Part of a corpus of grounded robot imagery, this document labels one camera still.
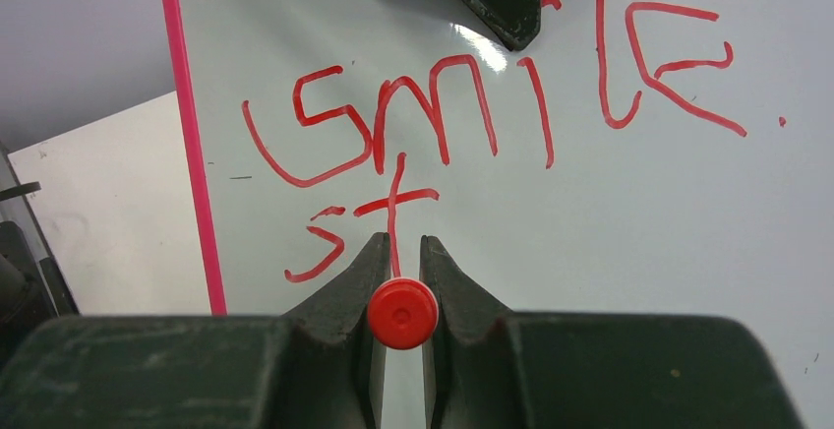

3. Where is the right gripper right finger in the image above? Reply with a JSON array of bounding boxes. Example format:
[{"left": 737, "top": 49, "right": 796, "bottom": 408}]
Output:
[{"left": 420, "top": 236, "right": 803, "bottom": 428}]

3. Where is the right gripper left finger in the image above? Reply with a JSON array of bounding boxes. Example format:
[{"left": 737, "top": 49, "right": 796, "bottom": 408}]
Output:
[{"left": 1, "top": 232, "right": 389, "bottom": 428}]

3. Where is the red capped whiteboard marker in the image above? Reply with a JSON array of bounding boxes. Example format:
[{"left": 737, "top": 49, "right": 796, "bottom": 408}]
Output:
[{"left": 367, "top": 277, "right": 440, "bottom": 350}]

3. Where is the pink framed whiteboard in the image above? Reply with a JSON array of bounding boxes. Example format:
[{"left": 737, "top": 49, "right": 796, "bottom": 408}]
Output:
[{"left": 162, "top": 0, "right": 833, "bottom": 428}]

